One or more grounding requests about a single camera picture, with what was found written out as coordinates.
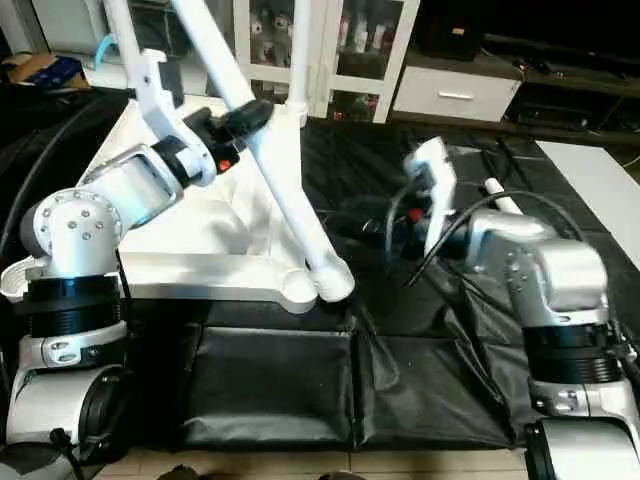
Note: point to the black work mat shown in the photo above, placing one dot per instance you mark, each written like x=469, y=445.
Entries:
x=300, y=380

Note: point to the light blue plastic object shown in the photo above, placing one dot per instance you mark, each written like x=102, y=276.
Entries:
x=105, y=45

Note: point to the dark low media cabinet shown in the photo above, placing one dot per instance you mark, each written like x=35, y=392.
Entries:
x=580, y=100

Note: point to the white drawer unit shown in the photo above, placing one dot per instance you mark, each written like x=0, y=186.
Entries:
x=455, y=95

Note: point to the white plastic table leg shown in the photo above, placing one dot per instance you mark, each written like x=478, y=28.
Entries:
x=299, y=55
x=120, y=30
x=280, y=170
x=502, y=195

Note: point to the white plastic table top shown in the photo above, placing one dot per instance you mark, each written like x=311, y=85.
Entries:
x=210, y=230

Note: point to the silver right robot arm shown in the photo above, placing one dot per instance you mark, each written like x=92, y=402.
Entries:
x=550, y=290

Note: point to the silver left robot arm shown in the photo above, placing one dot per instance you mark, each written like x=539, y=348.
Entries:
x=90, y=260

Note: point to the white glass door cabinet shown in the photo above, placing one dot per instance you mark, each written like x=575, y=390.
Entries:
x=350, y=55

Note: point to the brown cardboard box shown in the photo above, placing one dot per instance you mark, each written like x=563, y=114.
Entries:
x=45, y=72

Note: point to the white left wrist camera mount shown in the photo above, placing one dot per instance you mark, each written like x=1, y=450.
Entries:
x=165, y=110

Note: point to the white flat board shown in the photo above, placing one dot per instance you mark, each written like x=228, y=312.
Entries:
x=600, y=180

